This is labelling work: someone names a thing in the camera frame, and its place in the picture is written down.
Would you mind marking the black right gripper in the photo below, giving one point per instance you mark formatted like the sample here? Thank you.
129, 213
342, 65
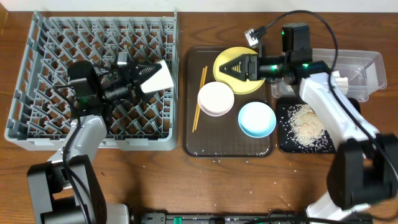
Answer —
250, 65

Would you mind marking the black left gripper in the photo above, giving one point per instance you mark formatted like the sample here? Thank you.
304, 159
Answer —
130, 78

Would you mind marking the white green cup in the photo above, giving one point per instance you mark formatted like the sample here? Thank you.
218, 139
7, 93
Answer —
159, 81

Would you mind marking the white pink bowl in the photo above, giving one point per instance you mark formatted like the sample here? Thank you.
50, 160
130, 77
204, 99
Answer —
215, 99

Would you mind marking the light blue bowl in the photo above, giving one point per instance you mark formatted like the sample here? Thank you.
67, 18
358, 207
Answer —
257, 119

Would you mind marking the white napkin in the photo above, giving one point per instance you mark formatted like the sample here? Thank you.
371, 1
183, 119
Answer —
342, 82

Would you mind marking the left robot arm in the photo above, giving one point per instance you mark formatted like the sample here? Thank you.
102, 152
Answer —
65, 188

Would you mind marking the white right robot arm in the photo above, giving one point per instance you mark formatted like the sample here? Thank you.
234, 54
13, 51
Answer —
364, 169

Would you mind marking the grey dishwasher rack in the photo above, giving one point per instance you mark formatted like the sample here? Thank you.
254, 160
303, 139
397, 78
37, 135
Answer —
39, 117

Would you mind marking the yellow plate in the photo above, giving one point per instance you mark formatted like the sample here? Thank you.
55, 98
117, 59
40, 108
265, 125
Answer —
238, 87

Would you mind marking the wooden chopstick right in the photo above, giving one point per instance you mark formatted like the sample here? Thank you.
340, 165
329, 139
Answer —
200, 99

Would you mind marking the wooden chopstick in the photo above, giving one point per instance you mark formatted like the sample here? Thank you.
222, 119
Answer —
197, 102
200, 99

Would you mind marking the wooden chopstick left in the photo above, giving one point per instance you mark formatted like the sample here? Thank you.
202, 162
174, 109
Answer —
197, 102

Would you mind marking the dark brown serving tray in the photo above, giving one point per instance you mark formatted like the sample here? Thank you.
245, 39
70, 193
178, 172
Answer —
222, 136

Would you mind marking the black tray bin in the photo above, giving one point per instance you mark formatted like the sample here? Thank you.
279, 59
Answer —
287, 139

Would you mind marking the pile of rice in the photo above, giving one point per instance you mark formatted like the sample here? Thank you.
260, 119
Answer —
307, 125

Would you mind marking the clear plastic bin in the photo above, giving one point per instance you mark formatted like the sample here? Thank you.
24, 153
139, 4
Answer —
365, 71

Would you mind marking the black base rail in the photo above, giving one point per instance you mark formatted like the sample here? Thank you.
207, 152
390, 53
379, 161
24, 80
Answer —
163, 218

